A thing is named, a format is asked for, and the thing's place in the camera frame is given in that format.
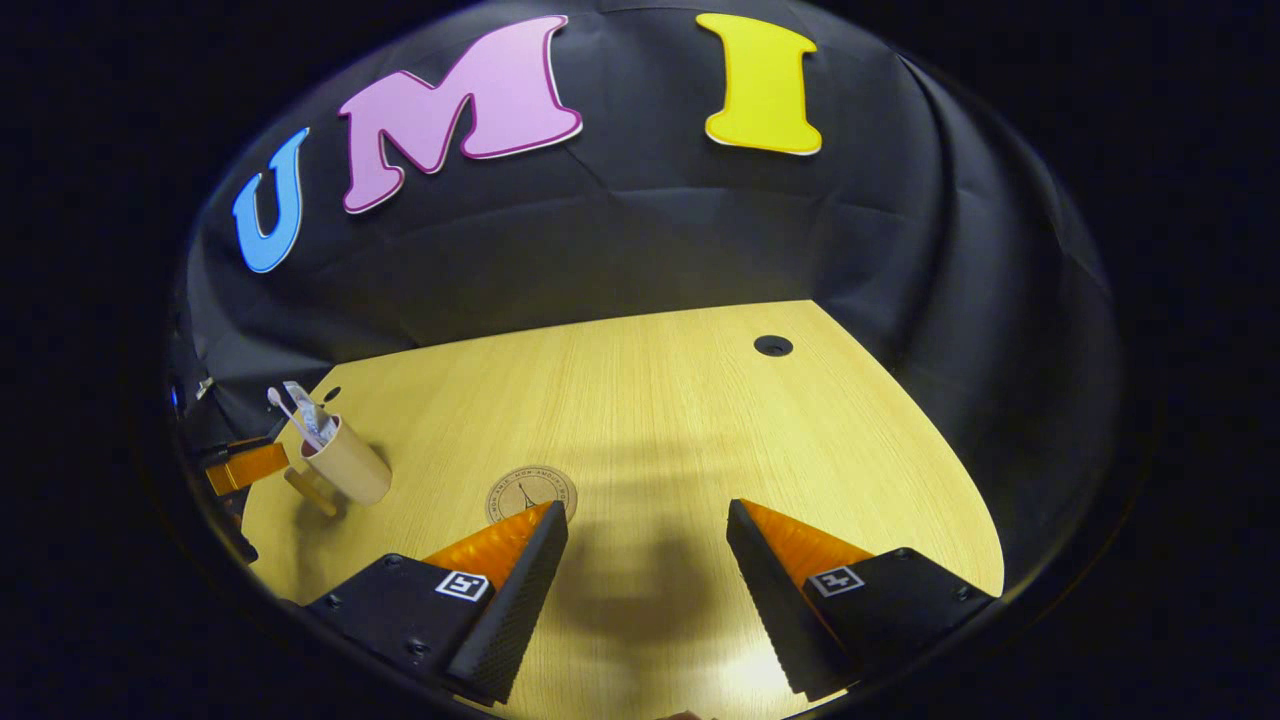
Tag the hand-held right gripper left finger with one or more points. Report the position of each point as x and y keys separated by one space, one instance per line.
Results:
x=520 y=600

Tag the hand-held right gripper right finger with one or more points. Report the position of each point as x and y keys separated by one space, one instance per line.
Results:
x=770 y=600

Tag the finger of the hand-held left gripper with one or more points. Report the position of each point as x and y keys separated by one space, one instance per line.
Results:
x=245 y=467

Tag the white toothbrush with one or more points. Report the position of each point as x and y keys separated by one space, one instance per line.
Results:
x=275 y=398

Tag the white toothpaste tube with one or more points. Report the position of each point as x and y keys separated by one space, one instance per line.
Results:
x=300 y=398

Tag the round wooden coaster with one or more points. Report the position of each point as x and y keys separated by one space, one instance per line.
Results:
x=525 y=485

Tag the light wooden desktop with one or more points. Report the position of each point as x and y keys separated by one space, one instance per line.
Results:
x=680 y=420

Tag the black round desktop grommet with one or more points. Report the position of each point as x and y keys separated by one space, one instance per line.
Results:
x=773 y=346

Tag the silver metal cloth clip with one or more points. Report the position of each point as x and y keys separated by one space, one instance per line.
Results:
x=203 y=388

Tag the black backdrop cloth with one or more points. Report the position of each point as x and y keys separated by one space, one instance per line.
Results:
x=700 y=230

